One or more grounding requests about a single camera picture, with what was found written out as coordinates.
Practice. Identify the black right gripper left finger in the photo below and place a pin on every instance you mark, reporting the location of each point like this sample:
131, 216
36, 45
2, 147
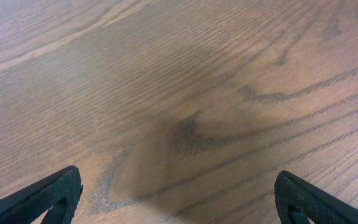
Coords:
56, 196

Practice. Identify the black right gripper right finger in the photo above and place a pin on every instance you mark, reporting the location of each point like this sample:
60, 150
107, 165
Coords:
298, 201

